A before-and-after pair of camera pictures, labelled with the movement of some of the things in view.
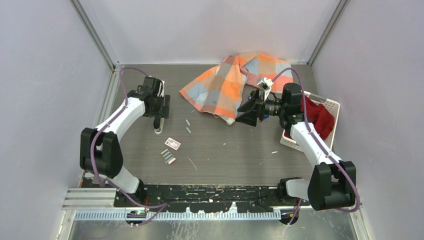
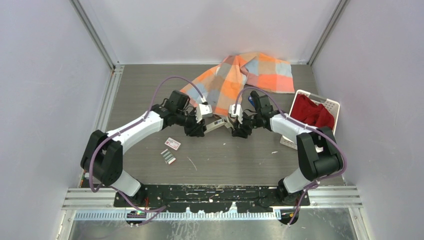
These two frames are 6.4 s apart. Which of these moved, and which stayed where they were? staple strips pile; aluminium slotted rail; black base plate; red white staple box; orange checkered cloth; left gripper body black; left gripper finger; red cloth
Moved: left gripper body black; left gripper finger
Stayed: red cloth; red white staple box; black base plate; staple strips pile; orange checkered cloth; aluminium slotted rail
